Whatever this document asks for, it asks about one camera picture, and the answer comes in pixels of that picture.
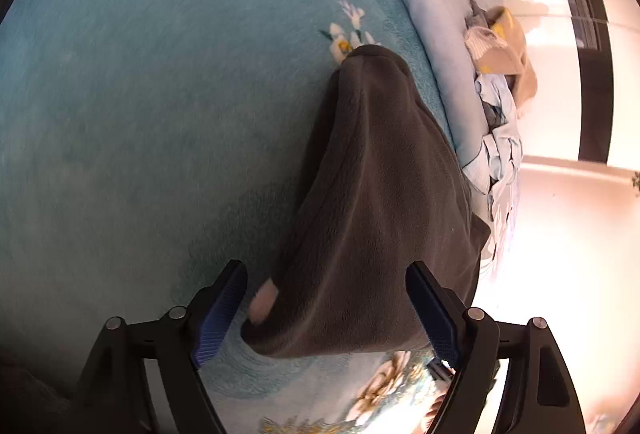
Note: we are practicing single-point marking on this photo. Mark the beige garment with yellow patch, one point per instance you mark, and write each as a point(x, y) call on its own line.
point(507, 59)

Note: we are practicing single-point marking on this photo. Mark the teal floral blanket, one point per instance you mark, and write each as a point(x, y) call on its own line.
point(150, 114)

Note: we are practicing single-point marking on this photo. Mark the black door frame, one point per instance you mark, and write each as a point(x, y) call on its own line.
point(595, 104)

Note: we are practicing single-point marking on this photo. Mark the white knit garment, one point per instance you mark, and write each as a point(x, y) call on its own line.
point(479, 41)

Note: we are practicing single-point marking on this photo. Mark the dark grey fleece garment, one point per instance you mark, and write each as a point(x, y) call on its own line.
point(375, 189)

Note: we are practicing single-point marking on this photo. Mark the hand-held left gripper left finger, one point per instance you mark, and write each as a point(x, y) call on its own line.
point(218, 320)

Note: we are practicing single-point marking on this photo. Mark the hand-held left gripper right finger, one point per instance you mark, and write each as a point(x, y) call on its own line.
point(434, 316)

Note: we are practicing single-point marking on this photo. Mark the light blue crumpled shirt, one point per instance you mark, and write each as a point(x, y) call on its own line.
point(502, 149)

